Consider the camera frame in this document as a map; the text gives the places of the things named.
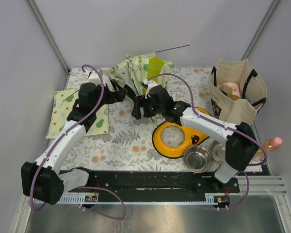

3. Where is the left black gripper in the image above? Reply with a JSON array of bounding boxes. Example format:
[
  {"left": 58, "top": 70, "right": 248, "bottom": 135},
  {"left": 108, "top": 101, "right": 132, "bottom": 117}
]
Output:
[{"left": 92, "top": 79, "right": 127, "bottom": 112}]

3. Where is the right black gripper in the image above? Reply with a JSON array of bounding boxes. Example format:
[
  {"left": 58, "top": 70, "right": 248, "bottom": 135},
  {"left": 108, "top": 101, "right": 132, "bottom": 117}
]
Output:
[{"left": 131, "top": 95, "right": 164, "bottom": 120}]

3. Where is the green avocado pet tent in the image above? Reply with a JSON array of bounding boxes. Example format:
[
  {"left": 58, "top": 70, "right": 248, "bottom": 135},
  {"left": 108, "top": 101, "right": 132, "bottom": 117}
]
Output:
[{"left": 63, "top": 44, "right": 191, "bottom": 124}]

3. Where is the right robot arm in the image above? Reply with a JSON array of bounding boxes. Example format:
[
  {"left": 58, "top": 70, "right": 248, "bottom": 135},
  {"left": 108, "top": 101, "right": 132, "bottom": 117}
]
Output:
[{"left": 131, "top": 85, "right": 258, "bottom": 192}]

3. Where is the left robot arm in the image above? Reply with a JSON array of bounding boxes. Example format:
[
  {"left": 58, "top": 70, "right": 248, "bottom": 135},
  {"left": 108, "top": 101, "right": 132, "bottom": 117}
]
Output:
[{"left": 21, "top": 80, "right": 135, "bottom": 205}]

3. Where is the steel pet bowl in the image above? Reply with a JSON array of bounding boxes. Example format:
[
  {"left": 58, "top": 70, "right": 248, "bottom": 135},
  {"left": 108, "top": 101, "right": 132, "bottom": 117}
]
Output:
[
  {"left": 210, "top": 141, "right": 226, "bottom": 163},
  {"left": 183, "top": 145, "right": 212, "bottom": 173}
]

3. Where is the floral table mat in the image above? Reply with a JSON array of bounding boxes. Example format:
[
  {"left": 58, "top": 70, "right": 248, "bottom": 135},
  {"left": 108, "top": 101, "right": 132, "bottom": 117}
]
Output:
[{"left": 61, "top": 67, "right": 213, "bottom": 171}]

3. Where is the avocado print cushion mat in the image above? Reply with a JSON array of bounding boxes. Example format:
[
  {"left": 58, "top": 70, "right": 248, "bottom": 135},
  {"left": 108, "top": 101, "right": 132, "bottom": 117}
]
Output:
[{"left": 46, "top": 89, "right": 109, "bottom": 139}]

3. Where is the yellow double bowl stand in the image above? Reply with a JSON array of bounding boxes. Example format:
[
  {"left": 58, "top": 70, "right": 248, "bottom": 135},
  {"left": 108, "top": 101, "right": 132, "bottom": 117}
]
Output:
[{"left": 152, "top": 121, "right": 209, "bottom": 159}]

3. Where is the beige canvas tote bag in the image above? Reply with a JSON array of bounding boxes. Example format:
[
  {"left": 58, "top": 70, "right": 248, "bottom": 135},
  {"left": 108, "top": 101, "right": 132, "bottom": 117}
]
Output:
[{"left": 209, "top": 59, "right": 267, "bottom": 125}]

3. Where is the pink cap plastic bottle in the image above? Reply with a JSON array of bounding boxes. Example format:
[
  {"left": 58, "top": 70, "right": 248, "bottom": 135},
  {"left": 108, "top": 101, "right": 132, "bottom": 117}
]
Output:
[{"left": 251, "top": 137, "right": 282, "bottom": 163}]

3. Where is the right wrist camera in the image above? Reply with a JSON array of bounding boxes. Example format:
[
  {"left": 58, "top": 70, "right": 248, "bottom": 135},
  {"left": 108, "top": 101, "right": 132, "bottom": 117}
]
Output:
[{"left": 142, "top": 79, "right": 158, "bottom": 99}]

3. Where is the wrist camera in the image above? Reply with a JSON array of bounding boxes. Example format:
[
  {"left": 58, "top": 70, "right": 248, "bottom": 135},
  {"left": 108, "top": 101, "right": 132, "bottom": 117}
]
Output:
[
  {"left": 142, "top": 79, "right": 158, "bottom": 99},
  {"left": 88, "top": 71, "right": 101, "bottom": 85}
]

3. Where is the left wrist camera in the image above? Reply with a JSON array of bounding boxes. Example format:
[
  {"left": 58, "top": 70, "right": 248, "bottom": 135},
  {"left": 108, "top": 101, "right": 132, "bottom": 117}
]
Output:
[{"left": 88, "top": 71, "right": 101, "bottom": 85}]

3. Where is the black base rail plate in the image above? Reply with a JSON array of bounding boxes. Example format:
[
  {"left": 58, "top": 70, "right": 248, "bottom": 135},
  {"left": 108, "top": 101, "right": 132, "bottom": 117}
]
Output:
[{"left": 79, "top": 171, "right": 240, "bottom": 203}]

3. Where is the white slotted cable duct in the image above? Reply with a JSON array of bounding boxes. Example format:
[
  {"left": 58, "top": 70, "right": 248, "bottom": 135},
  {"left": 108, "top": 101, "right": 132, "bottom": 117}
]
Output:
[{"left": 57, "top": 194, "right": 98, "bottom": 205}]

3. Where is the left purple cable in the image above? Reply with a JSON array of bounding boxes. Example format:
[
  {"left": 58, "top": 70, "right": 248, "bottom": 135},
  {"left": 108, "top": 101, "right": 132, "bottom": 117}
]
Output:
[{"left": 30, "top": 64, "right": 127, "bottom": 220}]

